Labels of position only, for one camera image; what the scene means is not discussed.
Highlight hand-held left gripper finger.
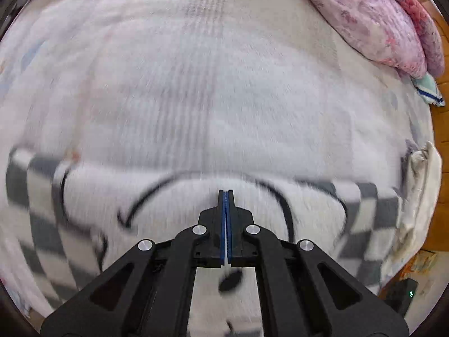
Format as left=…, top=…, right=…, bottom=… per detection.
left=40, top=190, right=227, bottom=337
left=226, top=190, right=409, bottom=337

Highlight grey white checkered fleece garment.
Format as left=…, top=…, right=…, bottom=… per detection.
left=5, top=147, right=404, bottom=337

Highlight pale patterned bed sheet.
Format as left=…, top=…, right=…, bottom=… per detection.
left=0, top=0, right=437, bottom=324

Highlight black box with green light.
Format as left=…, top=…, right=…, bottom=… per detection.
left=382, top=278, right=419, bottom=315

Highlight cream cloth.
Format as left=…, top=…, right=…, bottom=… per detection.
left=386, top=140, right=443, bottom=278

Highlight green white striped pillow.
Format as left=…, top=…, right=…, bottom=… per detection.
left=411, top=73, right=446, bottom=107

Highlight pink floral quilt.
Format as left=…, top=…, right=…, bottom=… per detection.
left=28, top=0, right=446, bottom=79

